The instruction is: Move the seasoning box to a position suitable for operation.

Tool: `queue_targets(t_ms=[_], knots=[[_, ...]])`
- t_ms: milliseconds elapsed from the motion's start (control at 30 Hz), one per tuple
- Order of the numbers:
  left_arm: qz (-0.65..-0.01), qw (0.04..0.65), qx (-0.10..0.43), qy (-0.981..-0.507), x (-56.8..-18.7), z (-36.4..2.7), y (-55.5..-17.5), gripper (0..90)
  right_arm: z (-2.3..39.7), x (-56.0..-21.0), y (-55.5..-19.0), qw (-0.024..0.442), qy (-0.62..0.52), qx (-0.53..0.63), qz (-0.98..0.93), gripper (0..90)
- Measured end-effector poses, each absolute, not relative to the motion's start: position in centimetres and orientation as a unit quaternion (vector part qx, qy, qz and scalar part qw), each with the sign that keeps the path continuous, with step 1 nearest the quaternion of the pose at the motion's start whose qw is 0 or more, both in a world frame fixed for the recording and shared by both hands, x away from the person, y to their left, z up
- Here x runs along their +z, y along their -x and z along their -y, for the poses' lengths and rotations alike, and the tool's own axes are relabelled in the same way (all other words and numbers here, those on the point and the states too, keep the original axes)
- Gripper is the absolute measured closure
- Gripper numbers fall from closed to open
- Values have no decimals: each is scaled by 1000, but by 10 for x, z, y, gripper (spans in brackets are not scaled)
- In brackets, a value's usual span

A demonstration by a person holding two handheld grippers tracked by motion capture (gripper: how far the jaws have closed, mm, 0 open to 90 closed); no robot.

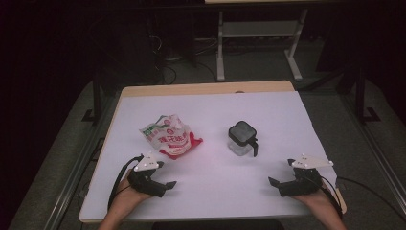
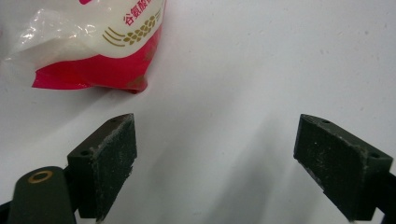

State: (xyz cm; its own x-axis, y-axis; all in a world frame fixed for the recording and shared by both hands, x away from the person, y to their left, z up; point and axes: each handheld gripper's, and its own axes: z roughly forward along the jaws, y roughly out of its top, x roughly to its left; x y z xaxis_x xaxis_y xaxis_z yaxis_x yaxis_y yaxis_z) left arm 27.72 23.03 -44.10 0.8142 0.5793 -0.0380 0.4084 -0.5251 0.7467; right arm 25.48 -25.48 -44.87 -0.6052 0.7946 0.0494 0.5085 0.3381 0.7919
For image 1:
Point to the black metal stand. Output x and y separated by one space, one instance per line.
95 105
361 99

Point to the person's right hand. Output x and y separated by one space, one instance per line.
316 199

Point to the person's left hand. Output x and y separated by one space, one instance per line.
127 198

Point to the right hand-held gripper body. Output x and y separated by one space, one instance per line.
303 185

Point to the glass jar with black lid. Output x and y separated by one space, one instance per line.
242 135

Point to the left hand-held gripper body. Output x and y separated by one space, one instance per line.
145 183

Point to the white and red seasoning bag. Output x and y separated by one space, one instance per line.
172 139

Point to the white metal table frame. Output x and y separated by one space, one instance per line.
260 29

